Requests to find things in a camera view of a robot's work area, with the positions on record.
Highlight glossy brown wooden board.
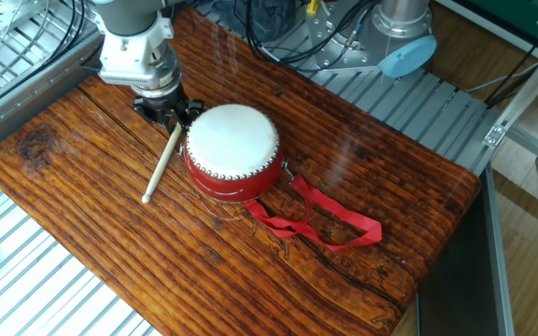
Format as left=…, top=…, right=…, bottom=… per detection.
left=0, top=8, right=483, bottom=336

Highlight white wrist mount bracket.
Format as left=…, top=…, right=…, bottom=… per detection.
left=95, top=12, right=179, bottom=88

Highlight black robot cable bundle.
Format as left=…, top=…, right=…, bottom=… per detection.
left=242, top=0, right=383, bottom=72

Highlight dark blue fuzzy cloth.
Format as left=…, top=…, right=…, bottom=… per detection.
left=211, top=0, right=298, bottom=43

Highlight dark panel with metal frame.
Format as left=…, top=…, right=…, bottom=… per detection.
left=416, top=165, right=517, bottom=336

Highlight red drum with white head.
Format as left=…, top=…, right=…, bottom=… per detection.
left=178, top=102, right=285, bottom=203

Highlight aluminium frame post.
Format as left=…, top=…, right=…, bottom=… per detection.
left=482, top=32, right=538, bottom=149

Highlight light wooden drumstick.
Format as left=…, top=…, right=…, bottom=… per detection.
left=140, top=121, right=184, bottom=205

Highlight red ribbon strap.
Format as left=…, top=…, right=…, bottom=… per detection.
left=243, top=175, right=384, bottom=253

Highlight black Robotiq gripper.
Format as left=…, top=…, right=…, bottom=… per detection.
left=132, top=86, right=205, bottom=134

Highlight grey aluminium table beam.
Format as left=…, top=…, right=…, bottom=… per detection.
left=0, top=32, right=106, bottom=162

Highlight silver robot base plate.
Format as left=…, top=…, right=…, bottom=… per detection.
left=304, top=0, right=394, bottom=74

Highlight black cables behind beam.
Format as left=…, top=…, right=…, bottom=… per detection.
left=38, top=0, right=88, bottom=67

